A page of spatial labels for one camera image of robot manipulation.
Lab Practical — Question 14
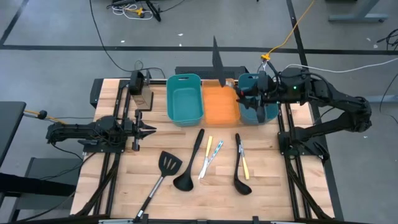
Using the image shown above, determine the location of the black box device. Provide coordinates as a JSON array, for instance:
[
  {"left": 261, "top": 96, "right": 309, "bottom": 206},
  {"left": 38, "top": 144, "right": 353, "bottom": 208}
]
[{"left": 128, "top": 70, "right": 146, "bottom": 96}]

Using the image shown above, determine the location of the black spatula red-black handle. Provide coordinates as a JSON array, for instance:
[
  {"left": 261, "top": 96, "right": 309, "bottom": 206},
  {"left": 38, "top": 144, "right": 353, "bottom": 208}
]
[{"left": 212, "top": 35, "right": 246, "bottom": 98}]

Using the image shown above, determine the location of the black side table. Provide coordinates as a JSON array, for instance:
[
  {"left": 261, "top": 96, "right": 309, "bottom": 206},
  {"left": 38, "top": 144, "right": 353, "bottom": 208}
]
[{"left": 0, "top": 101, "right": 27, "bottom": 167}]

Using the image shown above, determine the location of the white coiled cable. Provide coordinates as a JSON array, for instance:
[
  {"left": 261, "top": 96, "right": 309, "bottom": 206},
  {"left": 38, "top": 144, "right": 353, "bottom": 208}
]
[{"left": 111, "top": 3, "right": 155, "bottom": 21}]

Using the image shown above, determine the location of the blue-teal plastic bin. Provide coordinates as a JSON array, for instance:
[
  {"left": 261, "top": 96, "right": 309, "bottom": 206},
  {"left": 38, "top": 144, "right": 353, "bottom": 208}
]
[{"left": 238, "top": 73, "right": 280, "bottom": 126}]

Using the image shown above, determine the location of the yellow extension cable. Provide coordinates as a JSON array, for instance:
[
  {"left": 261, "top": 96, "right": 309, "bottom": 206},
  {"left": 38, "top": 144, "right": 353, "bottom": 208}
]
[{"left": 260, "top": 0, "right": 317, "bottom": 62}]

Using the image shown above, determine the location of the black cable bundle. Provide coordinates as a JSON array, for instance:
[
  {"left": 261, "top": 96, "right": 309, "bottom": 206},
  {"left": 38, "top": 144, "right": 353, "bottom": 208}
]
[{"left": 376, "top": 29, "right": 398, "bottom": 50}]

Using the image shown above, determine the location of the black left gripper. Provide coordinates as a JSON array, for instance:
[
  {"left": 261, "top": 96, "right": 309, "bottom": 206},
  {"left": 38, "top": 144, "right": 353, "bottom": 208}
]
[{"left": 123, "top": 110, "right": 157, "bottom": 152}]

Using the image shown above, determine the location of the yellow-handled knife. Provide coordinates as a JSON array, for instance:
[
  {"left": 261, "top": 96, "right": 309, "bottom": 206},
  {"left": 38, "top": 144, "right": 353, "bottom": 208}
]
[
  {"left": 238, "top": 140, "right": 251, "bottom": 181},
  {"left": 198, "top": 135, "right": 214, "bottom": 180}
]

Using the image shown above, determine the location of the black perforated computer case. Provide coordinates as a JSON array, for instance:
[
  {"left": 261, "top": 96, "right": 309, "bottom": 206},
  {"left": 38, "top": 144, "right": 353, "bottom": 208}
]
[{"left": 175, "top": 65, "right": 249, "bottom": 80}]

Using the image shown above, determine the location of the green-teal plastic bin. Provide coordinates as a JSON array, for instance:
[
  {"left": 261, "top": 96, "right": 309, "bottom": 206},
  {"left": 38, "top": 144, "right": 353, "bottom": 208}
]
[{"left": 166, "top": 73, "right": 205, "bottom": 128}]

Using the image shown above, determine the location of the black tripod leg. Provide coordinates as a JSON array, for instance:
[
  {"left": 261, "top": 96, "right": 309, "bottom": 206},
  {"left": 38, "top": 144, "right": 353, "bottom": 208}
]
[{"left": 144, "top": 0, "right": 162, "bottom": 22}]

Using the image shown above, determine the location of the black plastic ladle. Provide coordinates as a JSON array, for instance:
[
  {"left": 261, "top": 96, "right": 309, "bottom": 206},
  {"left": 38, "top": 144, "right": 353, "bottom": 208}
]
[{"left": 172, "top": 128, "right": 206, "bottom": 192}]

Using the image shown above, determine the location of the teal-patterned handle knife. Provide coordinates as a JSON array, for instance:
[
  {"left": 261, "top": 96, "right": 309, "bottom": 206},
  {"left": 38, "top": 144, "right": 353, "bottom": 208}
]
[{"left": 200, "top": 139, "right": 224, "bottom": 180}]

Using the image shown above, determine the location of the grey desk leg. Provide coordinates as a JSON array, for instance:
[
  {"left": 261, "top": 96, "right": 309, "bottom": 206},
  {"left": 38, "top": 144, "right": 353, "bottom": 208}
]
[
  {"left": 365, "top": 95, "right": 398, "bottom": 105},
  {"left": 328, "top": 0, "right": 389, "bottom": 24}
]

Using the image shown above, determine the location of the white floor cable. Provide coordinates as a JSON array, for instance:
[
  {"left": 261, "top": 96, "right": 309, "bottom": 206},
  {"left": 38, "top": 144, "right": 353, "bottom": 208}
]
[{"left": 257, "top": 57, "right": 398, "bottom": 75}]

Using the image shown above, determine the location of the black beam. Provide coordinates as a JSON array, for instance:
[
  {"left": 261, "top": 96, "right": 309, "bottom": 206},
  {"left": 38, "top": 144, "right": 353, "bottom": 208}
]
[{"left": 0, "top": 172, "right": 77, "bottom": 197}]

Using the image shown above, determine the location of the black slotted spatula steel handle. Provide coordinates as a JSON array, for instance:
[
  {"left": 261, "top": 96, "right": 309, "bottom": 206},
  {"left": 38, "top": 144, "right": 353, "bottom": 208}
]
[{"left": 132, "top": 151, "right": 183, "bottom": 223}]

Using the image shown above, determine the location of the black floor cable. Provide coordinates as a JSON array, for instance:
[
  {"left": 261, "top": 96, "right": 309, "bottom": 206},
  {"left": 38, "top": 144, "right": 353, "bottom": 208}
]
[
  {"left": 379, "top": 73, "right": 398, "bottom": 125},
  {"left": 89, "top": 0, "right": 167, "bottom": 79}
]

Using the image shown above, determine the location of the black ladle with white label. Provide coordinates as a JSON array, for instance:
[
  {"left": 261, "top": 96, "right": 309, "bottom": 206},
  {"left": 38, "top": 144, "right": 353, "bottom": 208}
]
[{"left": 233, "top": 133, "right": 254, "bottom": 196}]

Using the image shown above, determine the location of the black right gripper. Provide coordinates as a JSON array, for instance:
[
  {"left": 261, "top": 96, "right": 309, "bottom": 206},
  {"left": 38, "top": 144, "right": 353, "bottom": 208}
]
[{"left": 233, "top": 71, "right": 282, "bottom": 124}]

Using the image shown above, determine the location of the black aluminium rail frame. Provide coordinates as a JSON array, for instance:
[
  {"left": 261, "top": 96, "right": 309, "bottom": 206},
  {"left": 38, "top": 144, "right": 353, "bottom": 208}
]
[
  {"left": 273, "top": 81, "right": 335, "bottom": 220},
  {"left": 73, "top": 79, "right": 153, "bottom": 218}
]

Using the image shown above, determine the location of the orange translucent plastic tray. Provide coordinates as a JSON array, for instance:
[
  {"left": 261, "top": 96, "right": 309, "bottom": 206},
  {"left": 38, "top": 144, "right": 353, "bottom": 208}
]
[{"left": 201, "top": 78, "right": 242, "bottom": 127}]

